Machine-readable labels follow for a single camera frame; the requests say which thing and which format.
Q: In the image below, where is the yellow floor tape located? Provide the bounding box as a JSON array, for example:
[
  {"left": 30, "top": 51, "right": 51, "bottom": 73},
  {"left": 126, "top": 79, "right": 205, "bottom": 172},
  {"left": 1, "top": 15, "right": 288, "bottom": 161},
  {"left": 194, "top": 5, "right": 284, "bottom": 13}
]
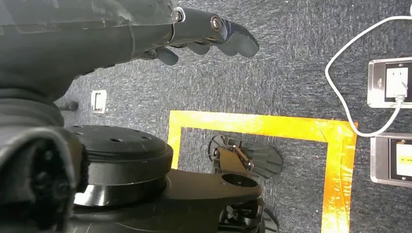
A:
[{"left": 167, "top": 110, "right": 359, "bottom": 233}]

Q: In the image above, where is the steel floor socket white outlet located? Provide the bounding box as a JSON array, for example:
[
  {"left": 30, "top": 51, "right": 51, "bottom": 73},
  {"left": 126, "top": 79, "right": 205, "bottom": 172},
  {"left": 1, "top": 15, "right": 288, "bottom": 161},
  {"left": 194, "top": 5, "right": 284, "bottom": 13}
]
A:
[{"left": 367, "top": 57, "right": 412, "bottom": 109}]

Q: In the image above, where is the black round rod end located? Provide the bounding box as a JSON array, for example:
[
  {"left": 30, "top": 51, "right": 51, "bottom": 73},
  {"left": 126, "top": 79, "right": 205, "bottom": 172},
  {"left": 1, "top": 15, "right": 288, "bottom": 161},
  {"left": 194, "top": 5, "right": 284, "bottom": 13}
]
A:
[{"left": 58, "top": 100, "right": 80, "bottom": 112}]

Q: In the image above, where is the steel floor socket yellow label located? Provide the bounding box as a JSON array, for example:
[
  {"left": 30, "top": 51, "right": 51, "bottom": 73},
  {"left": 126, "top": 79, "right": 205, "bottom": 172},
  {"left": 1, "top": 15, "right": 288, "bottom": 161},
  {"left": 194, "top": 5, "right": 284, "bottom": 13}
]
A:
[{"left": 370, "top": 132, "right": 412, "bottom": 189}]

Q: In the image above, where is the white power cable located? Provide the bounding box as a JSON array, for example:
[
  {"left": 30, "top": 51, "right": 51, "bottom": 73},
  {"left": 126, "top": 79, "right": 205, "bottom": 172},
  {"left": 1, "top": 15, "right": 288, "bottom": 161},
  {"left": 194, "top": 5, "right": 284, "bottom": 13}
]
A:
[{"left": 324, "top": 3, "right": 412, "bottom": 138}]

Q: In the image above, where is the white plastic floor plate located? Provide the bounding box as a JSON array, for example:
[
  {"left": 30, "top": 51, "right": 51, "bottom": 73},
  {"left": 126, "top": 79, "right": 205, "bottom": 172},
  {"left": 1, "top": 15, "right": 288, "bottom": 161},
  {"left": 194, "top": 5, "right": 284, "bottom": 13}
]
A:
[{"left": 90, "top": 89, "right": 108, "bottom": 115}]

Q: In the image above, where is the black ribbed robot foot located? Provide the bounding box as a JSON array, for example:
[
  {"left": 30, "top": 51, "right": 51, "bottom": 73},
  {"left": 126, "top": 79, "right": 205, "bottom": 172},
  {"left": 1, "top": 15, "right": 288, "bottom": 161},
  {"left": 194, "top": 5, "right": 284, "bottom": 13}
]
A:
[{"left": 207, "top": 134, "right": 284, "bottom": 180}]

